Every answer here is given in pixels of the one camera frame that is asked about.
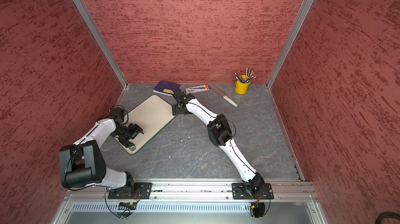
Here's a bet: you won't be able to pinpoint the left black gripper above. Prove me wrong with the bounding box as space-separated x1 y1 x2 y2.
112 123 144 148

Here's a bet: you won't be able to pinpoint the beige cutting board green rim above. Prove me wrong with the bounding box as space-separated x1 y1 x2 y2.
124 95 175 154

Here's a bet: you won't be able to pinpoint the knife with cream handle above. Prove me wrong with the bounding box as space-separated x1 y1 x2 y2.
210 85 238 107

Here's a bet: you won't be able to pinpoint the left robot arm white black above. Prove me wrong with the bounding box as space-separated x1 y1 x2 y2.
59 105 143 199

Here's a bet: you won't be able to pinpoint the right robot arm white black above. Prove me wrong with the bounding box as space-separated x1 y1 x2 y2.
172 88 265 199

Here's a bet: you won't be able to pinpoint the dark blue notebook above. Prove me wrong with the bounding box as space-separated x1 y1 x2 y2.
153 80 182 97

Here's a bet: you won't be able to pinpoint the white toothpaste box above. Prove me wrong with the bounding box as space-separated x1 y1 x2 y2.
185 85 211 94

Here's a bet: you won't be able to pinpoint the yellow pen cup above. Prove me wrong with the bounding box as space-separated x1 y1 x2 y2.
235 75 251 95

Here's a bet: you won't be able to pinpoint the pens in cup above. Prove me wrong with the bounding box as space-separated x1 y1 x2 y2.
234 68 256 84

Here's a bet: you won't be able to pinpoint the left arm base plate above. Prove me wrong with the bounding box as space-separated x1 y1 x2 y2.
108 182 153 200

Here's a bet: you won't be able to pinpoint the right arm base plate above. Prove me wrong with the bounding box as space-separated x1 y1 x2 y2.
231 183 275 200

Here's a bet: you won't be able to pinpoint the aluminium front rail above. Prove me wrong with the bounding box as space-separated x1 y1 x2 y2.
64 178 319 203

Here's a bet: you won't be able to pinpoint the left aluminium corner post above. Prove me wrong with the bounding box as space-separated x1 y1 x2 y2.
72 0 129 90

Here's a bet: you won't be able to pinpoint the aluminium corner post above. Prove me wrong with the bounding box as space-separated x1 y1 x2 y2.
266 0 314 90
72 0 129 90

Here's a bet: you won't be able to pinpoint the right aluminium corner post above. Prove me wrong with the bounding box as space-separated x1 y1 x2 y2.
266 0 314 90

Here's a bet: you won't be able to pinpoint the black cable bottom right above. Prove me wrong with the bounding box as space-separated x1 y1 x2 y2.
374 211 400 224

